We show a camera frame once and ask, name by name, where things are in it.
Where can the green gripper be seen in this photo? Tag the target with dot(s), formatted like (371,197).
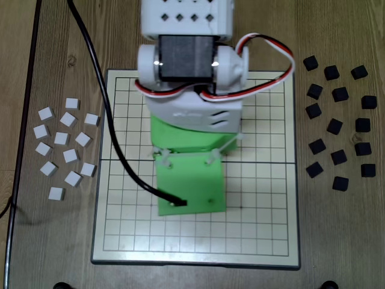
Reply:
(192,136)

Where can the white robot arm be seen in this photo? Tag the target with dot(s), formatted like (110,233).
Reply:
(186,21)

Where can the white grid go board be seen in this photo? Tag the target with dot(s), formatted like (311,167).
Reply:
(264,210)

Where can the white cube stone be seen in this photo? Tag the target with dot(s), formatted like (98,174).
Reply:
(46,114)
(56,193)
(91,119)
(83,139)
(88,169)
(68,119)
(41,131)
(44,149)
(48,168)
(61,138)
(71,155)
(72,103)
(73,178)

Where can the black cube stone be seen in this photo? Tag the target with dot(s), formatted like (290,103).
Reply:
(362,125)
(340,94)
(310,63)
(369,102)
(331,72)
(334,126)
(313,110)
(314,169)
(362,149)
(317,146)
(368,170)
(339,157)
(314,91)
(359,72)
(340,183)

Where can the white zip tie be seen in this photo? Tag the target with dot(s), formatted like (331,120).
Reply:
(164,159)
(214,155)

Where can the black stand foot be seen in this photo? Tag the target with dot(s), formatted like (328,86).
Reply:
(329,285)
(61,285)

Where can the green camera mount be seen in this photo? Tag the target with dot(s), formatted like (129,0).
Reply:
(192,186)

